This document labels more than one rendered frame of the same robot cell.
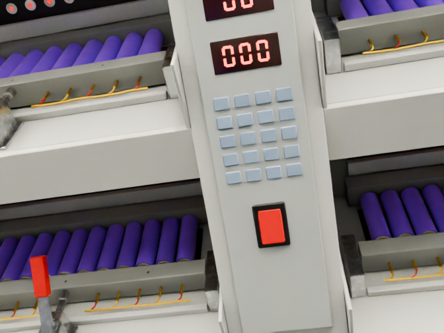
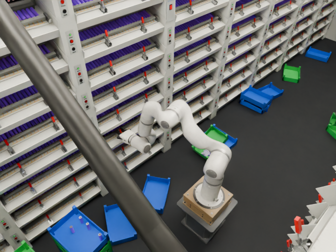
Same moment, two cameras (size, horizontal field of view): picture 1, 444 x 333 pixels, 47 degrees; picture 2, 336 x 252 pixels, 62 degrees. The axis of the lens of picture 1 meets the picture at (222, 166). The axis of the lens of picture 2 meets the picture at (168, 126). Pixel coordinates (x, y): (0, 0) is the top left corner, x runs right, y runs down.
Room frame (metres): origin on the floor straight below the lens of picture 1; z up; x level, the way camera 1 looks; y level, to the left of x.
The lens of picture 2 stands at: (-0.75, 1.41, 2.04)
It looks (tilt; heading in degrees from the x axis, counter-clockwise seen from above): 43 degrees down; 307
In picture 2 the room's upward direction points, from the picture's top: 1 degrees clockwise
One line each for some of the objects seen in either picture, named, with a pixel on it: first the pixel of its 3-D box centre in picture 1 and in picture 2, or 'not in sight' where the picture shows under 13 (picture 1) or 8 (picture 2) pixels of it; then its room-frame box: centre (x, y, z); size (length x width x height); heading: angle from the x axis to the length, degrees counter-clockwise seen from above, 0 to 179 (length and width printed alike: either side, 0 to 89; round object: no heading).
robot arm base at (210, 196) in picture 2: not in sight; (211, 186); (-0.33, 0.38, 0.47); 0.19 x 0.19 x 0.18
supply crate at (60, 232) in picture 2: not in sight; (78, 234); (0.12, 1.12, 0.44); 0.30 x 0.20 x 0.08; 1
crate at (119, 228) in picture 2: not in sight; (120, 221); (0.17, 0.79, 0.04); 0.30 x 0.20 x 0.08; 145
